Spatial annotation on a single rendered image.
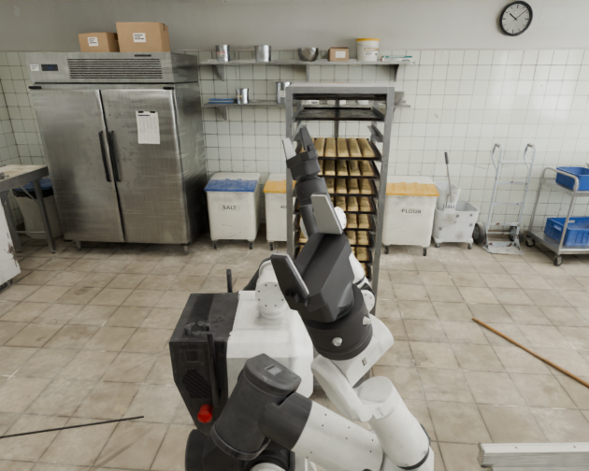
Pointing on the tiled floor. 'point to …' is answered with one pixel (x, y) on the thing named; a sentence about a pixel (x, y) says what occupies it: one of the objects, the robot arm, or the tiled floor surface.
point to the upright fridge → (122, 145)
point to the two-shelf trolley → (566, 220)
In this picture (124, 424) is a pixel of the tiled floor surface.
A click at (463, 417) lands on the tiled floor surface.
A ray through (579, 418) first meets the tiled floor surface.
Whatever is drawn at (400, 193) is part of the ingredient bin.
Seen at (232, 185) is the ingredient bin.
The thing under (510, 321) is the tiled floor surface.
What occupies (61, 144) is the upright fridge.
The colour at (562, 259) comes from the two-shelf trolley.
